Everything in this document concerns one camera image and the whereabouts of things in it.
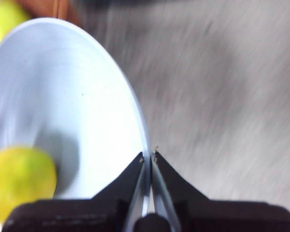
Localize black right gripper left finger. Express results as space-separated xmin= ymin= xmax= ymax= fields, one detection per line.
xmin=1 ymin=152 xmax=147 ymax=232

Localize brown woven wicker basket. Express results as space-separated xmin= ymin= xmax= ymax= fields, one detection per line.
xmin=14 ymin=0 xmax=84 ymax=28

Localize blue round plate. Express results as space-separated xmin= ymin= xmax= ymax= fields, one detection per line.
xmin=0 ymin=17 xmax=152 ymax=216

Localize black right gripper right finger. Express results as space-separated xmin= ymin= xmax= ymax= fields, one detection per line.
xmin=151 ymin=150 xmax=290 ymax=232

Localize yellow lemon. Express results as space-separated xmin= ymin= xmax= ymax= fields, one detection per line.
xmin=0 ymin=145 xmax=58 ymax=224

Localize green pear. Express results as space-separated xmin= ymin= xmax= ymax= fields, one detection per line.
xmin=0 ymin=0 xmax=31 ymax=57

